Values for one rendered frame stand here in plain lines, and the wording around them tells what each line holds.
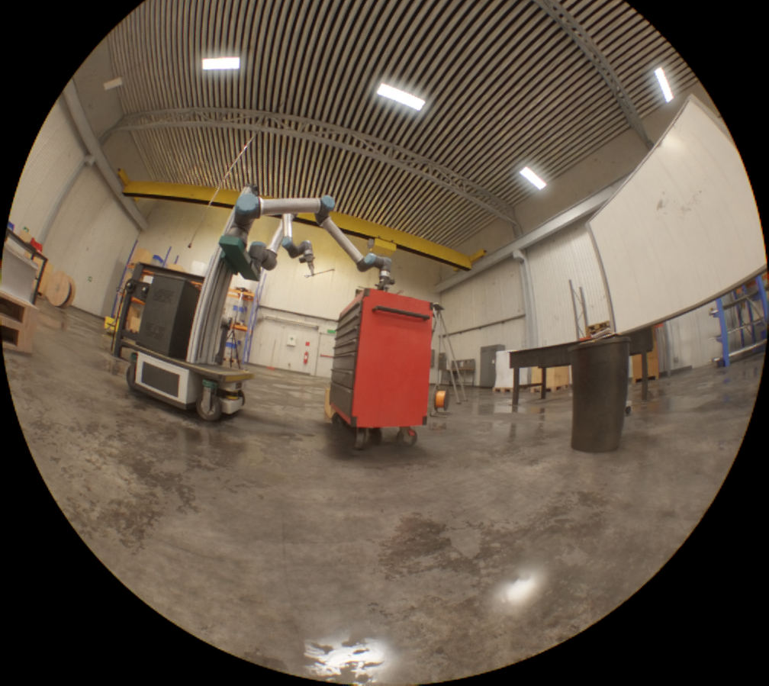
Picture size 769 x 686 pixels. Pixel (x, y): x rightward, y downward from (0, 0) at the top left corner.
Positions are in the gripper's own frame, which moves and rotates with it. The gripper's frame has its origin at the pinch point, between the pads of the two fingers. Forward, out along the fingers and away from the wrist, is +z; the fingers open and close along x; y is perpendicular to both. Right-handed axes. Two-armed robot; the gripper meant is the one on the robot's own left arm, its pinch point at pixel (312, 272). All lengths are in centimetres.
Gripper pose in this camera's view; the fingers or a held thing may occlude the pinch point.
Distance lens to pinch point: 194.6
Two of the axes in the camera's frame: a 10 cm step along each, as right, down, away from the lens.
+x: -1.2, 4.1, 9.1
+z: 3.3, 8.8, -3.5
